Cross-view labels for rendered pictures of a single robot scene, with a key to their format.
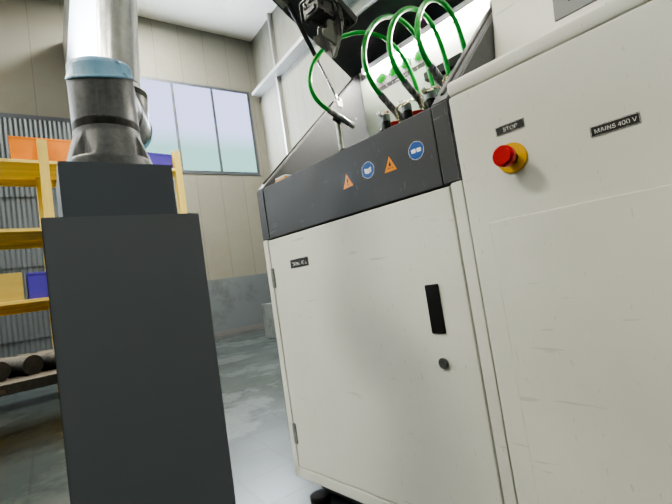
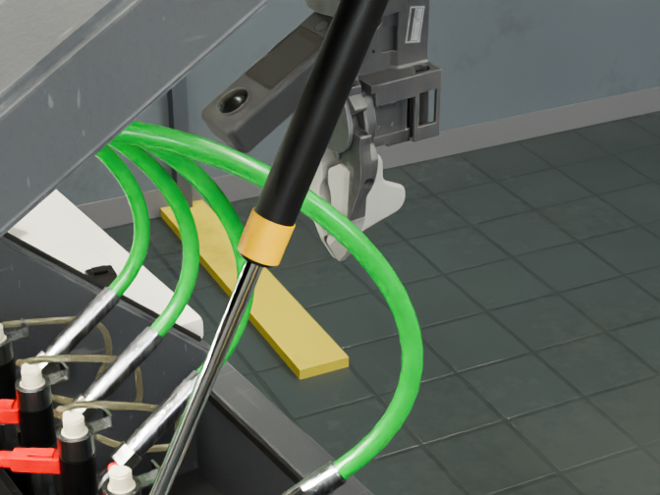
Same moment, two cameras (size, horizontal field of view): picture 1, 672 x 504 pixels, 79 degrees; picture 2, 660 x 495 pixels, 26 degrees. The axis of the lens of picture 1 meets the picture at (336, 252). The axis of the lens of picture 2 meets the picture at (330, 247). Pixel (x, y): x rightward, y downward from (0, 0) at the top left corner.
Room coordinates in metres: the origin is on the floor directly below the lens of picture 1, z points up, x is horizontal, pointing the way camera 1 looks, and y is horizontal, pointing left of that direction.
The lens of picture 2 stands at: (1.99, 0.08, 1.74)
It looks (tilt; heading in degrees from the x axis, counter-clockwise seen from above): 28 degrees down; 189
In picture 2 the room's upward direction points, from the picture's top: straight up
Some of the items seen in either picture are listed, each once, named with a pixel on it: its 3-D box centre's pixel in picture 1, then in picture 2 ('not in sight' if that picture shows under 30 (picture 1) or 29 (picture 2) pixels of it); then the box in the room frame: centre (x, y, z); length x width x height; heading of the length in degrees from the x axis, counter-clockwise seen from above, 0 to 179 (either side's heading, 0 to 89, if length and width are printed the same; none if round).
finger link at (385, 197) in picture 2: (322, 42); (370, 205); (1.05, -0.05, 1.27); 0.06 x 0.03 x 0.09; 133
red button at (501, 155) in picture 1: (507, 156); not in sight; (0.68, -0.31, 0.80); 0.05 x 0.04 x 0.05; 43
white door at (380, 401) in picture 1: (359, 355); not in sight; (1.02, -0.02, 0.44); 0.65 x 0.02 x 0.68; 43
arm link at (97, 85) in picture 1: (103, 96); not in sight; (0.78, 0.41, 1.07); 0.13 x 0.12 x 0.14; 15
